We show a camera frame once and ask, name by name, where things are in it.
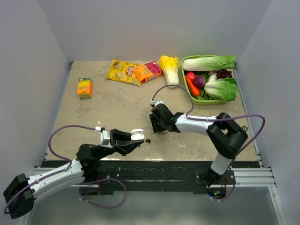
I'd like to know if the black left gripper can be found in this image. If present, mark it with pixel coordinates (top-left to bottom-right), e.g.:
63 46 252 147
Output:
95 128 144 160

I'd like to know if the white earbud charging case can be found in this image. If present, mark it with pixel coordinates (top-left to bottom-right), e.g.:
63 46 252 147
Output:
130 128 145 141

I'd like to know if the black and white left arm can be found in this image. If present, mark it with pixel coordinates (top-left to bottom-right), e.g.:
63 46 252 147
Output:
3 127 145 219

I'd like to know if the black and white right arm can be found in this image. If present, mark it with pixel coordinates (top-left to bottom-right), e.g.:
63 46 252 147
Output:
150 101 248 187

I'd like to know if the green plastic basket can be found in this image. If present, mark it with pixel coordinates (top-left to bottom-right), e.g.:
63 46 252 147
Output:
181 62 234 105

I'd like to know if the orange red pepper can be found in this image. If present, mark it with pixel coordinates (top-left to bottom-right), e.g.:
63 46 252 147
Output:
185 75 201 98

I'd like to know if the orange pink snack box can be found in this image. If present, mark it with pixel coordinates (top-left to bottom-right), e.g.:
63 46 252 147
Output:
133 61 163 83

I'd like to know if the red apple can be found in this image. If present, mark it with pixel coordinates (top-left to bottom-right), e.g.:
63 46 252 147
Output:
186 71 196 82

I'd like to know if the purple red onion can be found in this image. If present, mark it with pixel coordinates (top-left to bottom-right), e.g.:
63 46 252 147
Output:
194 75 206 89

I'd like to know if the yellow white napa cabbage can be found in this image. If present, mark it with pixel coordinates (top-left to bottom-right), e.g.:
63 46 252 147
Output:
159 55 179 88

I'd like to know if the yellow chips bag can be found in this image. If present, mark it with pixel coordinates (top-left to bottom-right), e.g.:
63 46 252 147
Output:
106 59 142 86

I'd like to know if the orange yellow sponge pack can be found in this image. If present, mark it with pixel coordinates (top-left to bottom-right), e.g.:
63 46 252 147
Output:
77 78 92 100

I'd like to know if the green leafy bok choy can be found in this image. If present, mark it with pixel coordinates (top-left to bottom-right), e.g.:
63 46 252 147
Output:
204 73 239 101

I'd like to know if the purple grapes bunch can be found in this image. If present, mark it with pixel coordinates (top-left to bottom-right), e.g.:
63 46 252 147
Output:
216 69 233 79

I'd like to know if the long green white cabbage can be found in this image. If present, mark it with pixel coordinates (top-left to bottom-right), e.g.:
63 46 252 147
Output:
181 55 236 71

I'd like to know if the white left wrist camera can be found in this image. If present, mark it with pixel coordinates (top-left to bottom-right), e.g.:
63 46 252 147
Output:
95 126 113 149

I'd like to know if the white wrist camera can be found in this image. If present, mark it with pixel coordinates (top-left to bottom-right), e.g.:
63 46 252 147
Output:
150 100 164 107
95 126 113 149

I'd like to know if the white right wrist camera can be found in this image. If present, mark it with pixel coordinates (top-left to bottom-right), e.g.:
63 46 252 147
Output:
150 100 164 107

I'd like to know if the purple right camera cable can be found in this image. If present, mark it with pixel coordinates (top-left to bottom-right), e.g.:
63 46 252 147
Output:
151 84 267 169

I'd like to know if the purple camera cable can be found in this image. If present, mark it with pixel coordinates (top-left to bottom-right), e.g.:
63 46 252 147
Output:
3 124 101 214
151 84 267 169

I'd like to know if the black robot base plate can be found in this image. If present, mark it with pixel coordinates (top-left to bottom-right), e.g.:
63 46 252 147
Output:
69 160 237 195

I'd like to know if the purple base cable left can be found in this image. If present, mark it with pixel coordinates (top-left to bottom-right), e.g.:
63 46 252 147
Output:
79 177 126 208

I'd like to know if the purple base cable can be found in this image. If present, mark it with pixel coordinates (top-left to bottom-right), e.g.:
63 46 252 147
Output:
210 168 237 202
79 177 126 208

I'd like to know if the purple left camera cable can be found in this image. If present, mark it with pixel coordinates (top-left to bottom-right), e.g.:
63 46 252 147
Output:
3 124 101 214

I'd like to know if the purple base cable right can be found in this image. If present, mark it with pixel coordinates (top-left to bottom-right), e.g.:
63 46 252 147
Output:
210 168 237 202

